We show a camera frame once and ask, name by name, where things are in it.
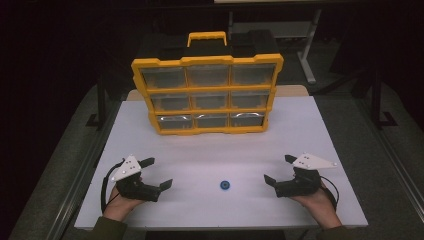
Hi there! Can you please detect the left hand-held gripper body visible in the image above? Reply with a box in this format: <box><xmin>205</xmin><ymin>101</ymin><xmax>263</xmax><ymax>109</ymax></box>
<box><xmin>110</xmin><ymin>154</ymin><xmax>162</xmax><ymax>203</ymax></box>

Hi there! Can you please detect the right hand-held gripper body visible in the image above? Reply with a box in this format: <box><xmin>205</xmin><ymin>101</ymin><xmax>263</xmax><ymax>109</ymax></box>
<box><xmin>273</xmin><ymin>152</ymin><xmax>338</xmax><ymax>199</ymax></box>

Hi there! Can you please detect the yellow black organizer case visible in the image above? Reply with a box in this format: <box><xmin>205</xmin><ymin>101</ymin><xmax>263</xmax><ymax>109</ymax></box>
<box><xmin>130</xmin><ymin>30</ymin><xmax>285</xmax><ymax>136</ymax></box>

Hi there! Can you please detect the person's left hand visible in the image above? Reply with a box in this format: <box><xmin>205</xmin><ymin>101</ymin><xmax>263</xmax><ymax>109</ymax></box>
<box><xmin>103</xmin><ymin>178</ymin><xmax>146</xmax><ymax>223</ymax></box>

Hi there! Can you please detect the person's right hand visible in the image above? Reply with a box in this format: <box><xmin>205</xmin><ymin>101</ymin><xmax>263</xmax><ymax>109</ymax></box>
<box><xmin>289</xmin><ymin>181</ymin><xmax>343</xmax><ymax>230</ymax></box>

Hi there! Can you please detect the black metal stand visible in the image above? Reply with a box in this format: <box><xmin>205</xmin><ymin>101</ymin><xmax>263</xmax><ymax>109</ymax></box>
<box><xmin>85</xmin><ymin>79</ymin><xmax>109</xmax><ymax>129</ymax></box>
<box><xmin>369</xmin><ymin>69</ymin><xmax>398</xmax><ymax>129</ymax></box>

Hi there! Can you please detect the set of clear organizer drawers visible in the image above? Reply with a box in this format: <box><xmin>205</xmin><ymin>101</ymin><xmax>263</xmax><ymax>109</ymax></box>
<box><xmin>140</xmin><ymin>63</ymin><xmax>277</xmax><ymax>130</ymax></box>

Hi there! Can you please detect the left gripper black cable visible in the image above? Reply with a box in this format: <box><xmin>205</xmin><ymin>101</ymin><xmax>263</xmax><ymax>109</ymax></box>
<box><xmin>100</xmin><ymin>159</ymin><xmax>126</xmax><ymax>214</ymax></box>

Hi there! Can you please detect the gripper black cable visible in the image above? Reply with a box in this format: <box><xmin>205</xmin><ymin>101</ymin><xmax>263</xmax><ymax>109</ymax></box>
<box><xmin>319</xmin><ymin>175</ymin><xmax>340</xmax><ymax>212</ymax></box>
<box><xmin>100</xmin><ymin>159</ymin><xmax>126</xmax><ymax>214</ymax></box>

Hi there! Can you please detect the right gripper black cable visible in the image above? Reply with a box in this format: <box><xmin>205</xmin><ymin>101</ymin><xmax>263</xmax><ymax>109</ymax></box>
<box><xmin>319</xmin><ymin>175</ymin><xmax>340</xmax><ymax>212</ymax></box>

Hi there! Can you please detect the grey metal rail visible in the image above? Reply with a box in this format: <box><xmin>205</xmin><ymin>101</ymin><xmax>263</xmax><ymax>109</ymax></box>
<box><xmin>49</xmin><ymin>101</ymin><xmax>119</xmax><ymax>240</ymax></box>
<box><xmin>354</xmin><ymin>98</ymin><xmax>424</xmax><ymax>218</ymax></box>

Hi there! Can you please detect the white metal desk frame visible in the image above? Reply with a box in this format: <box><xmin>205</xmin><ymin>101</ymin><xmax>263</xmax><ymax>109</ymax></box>
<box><xmin>227</xmin><ymin>8</ymin><xmax>324</xmax><ymax>85</ymax></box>

